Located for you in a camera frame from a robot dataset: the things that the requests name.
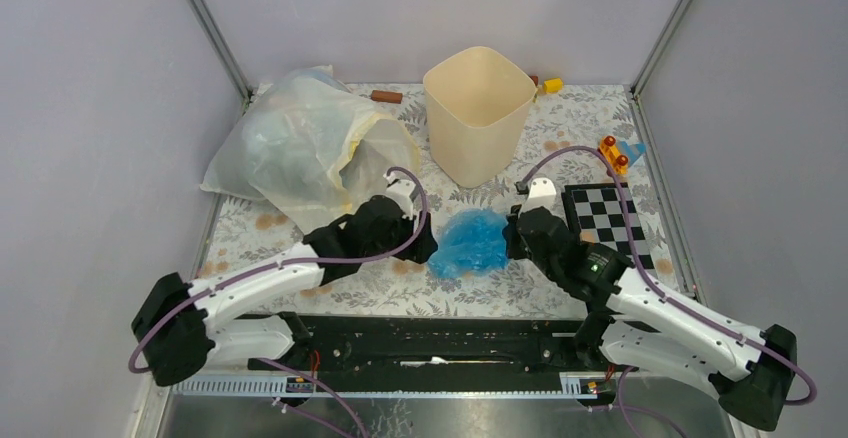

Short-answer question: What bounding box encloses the large translucent white bag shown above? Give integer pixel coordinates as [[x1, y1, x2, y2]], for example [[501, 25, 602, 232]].
[[200, 67, 421, 233]]

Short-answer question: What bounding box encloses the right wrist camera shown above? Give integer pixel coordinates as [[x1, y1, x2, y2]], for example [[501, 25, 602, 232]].
[[516, 177, 558, 213]]

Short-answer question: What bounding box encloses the black white checkerboard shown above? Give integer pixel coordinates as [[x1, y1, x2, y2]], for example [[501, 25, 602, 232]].
[[561, 183, 655, 272]]

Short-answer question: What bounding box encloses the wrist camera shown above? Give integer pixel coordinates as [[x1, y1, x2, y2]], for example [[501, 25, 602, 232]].
[[516, 177, 558, 213], [384, 179, 419, 219]]

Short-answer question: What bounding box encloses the cream plastic trash bin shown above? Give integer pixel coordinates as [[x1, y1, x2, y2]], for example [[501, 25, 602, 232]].
[[423, 46, 536, 188]]

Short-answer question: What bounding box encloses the floral patterned table mat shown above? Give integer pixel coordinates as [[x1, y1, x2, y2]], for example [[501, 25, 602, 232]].
[[190, 83, 689, 323]]

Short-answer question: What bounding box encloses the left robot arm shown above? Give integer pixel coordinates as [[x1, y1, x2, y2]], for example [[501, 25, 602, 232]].
[[128, 195, 437, 386]]

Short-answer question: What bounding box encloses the aluminium frame post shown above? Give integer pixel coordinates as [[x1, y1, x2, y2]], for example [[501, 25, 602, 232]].
[[630, 0, 694, 100], [186, 0, 253, 103]]

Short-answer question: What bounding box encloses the blue triangle piece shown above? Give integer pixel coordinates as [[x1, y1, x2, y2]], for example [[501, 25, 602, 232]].
[[618, 140, 646, 166]]

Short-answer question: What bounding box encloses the blue plastic trash bag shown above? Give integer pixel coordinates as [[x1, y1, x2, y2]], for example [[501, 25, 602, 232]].
[[427, 209, 508, 279]]

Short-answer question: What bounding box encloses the orange toy car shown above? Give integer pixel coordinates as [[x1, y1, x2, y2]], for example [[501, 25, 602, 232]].
[[597, 135, 630, 176]]

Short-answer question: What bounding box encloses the brown wooden cylinder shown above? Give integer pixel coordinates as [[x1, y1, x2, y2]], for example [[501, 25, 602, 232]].
[[370, 90, 404, 104]]

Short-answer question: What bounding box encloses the right aluminium frame post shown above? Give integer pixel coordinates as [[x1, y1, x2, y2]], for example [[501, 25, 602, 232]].
[[630, 0, 694, 100]]

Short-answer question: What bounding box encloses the left aluminium frame post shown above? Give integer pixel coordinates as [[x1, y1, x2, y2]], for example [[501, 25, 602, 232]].
[[186, 0, 253, 103]]

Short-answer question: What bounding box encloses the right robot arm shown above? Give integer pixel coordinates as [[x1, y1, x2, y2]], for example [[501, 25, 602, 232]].
[[503, 205, 798, 431]]

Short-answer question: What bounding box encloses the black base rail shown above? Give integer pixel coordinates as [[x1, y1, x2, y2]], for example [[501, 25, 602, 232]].
[[182, 312, 709, 397]]

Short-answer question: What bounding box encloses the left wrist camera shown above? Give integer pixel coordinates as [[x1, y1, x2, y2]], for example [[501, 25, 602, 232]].
[[384, 179, 419, 219]]

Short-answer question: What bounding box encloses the yellow cube block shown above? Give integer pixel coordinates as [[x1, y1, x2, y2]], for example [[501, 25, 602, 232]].
[[542, 78, 564, 94]]

